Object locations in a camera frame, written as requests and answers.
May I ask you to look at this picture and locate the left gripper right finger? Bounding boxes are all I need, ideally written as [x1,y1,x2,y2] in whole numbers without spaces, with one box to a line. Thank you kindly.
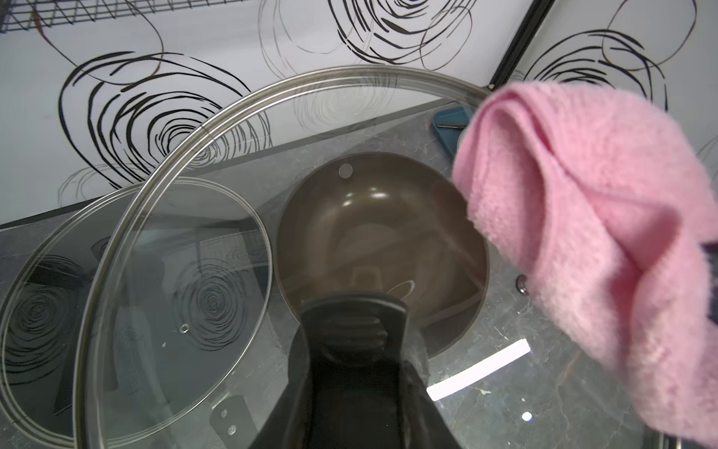
[400,350,461,448]

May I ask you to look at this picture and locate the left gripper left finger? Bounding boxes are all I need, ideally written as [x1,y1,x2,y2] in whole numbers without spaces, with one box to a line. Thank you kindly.
[251,336,313,449]

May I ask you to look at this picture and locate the glass lid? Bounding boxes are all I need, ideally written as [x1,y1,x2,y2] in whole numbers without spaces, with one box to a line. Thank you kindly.
[71,65,685,448]
[0,176,274,449]

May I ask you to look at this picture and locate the pink cloth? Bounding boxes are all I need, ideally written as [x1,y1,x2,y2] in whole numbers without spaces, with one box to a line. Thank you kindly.
[452,82,717,448]

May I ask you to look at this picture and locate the glass lid on black pan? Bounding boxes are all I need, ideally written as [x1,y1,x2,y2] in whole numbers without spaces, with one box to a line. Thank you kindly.
[0,176,274,449]

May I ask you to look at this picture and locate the black utensil on tray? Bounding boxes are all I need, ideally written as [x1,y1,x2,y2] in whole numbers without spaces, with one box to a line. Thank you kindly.
[435,123,467,131]

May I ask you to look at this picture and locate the teal tray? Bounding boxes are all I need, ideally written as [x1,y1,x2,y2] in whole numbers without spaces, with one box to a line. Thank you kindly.
[430,106,474,162]

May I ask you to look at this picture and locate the brown pan with cream handle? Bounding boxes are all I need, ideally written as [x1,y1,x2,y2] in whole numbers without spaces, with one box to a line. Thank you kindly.
[273,153,490,357]

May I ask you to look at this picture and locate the black wire basket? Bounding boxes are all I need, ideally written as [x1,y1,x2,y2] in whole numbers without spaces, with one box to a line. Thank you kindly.
[1,0,232,34]

